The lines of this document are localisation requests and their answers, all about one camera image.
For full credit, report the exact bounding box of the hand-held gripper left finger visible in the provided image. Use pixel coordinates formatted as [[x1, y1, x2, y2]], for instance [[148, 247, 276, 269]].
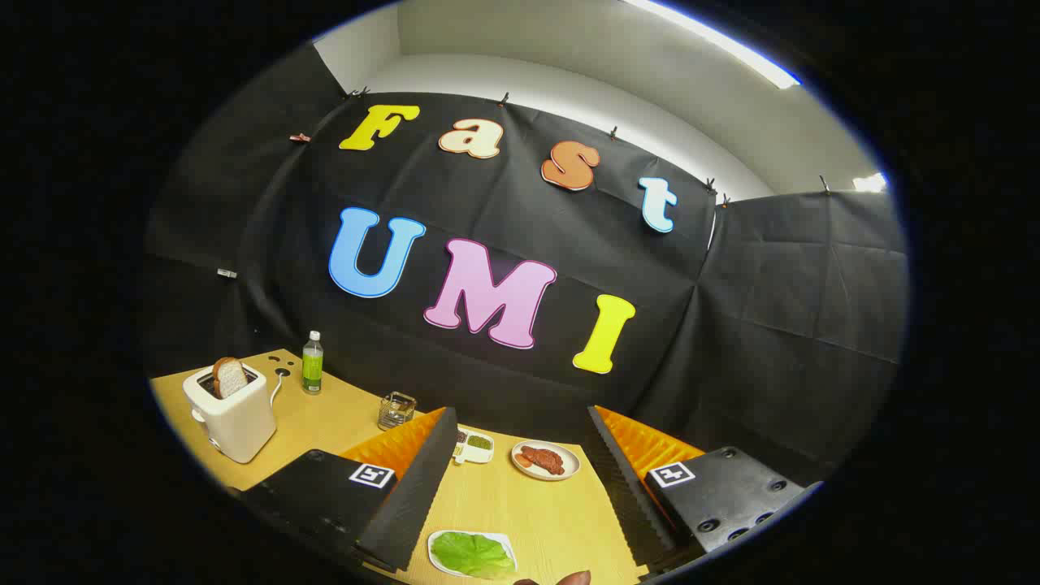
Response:
[[236, 406, 460, 574]]

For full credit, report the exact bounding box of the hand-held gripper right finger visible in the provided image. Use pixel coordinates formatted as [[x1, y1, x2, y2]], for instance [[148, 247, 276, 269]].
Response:
[[587, 405, 823, 582]]

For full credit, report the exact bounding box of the green lettuce leaf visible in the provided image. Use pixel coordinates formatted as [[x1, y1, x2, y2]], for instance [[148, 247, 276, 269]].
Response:
[[431, 532, 515, 579]]

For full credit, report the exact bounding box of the toasted white bread slice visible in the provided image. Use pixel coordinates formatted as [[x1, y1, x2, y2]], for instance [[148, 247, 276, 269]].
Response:
[[213, 357, 249, 399]]

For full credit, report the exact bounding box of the round white meat plate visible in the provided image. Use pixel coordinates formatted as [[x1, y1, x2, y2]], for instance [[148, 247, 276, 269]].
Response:
[[510, 440, 581, 482]]

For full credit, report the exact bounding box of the white divided dish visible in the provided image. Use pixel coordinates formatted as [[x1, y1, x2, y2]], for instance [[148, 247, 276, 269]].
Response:
[[453, 427, 495, 466]]

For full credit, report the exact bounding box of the cooked brown meat piece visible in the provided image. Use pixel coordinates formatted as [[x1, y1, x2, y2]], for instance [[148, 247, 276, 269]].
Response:
[[520, 445, 566, 476]]

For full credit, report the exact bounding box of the white square plate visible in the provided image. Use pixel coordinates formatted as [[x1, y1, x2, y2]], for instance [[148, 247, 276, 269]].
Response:
[[427, 530, 518, 579]]

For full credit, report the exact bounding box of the green label drink bottle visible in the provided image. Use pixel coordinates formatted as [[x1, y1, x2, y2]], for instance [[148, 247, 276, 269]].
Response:
[[301, 331, 325, 396]]

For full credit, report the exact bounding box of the cream white toaster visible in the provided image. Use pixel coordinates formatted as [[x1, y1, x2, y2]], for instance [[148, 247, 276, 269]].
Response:
[[182, 363, 277, 464]]

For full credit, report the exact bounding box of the black backdrop cloth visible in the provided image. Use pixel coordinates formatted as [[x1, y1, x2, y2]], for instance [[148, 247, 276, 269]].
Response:
[[142, 41, 909, 488]]

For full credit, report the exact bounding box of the row of black cloth clips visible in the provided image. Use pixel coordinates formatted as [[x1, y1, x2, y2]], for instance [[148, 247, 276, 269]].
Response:
[[345, 85, 831, 206]]

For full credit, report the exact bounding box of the metal wire utensil holder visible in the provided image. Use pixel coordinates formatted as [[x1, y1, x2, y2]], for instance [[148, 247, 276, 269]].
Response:
[[378, 392, 418, 431]]

